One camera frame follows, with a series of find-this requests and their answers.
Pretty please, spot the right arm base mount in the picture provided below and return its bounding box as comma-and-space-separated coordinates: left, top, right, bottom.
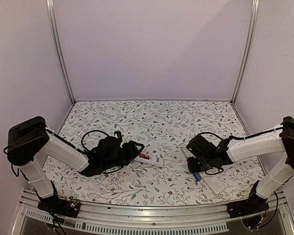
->
226, 194, 269, 230

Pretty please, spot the right aluminium frame post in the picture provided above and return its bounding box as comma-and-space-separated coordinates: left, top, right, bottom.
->
231, 0, 260, 106

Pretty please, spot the left aluminium frame post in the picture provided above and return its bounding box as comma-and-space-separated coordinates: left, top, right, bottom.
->
46, 0, 76, 105

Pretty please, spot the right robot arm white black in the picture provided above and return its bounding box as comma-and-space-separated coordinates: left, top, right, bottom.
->
186, 116, 294, 213

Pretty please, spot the small white remote control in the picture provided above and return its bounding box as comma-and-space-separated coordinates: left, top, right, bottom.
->
134, 153, 164, 167

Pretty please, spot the aluminium frame post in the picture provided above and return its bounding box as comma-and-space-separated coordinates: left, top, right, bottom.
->
231, 0, 260, 106
46, 0, 76, 105

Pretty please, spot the floral patterned table mat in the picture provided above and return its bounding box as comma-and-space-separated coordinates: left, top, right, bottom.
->
44, 101, 264, 206

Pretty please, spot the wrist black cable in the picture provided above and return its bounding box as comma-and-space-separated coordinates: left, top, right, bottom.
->
198, 132, 236, 141
80, 130, 108, 154

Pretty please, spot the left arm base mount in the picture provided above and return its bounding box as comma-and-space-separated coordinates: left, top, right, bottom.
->
38, 195, 81, 218

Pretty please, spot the front aluminium rail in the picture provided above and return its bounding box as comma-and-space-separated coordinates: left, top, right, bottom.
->
19, 200, 292, 235

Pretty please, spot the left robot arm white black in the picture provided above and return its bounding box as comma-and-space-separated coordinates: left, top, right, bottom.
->
3, 116, 145, 212

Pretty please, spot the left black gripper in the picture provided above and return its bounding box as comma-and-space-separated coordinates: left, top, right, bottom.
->
102, 141, 145, 172

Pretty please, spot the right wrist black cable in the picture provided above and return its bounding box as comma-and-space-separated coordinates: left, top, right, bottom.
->
198, 132, 236, 141

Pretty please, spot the red blue screwdriver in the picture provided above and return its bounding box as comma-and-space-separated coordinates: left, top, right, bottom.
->
181, 148, 201, 182

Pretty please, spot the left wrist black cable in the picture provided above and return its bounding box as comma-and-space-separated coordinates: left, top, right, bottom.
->
80, 130, 108, 154

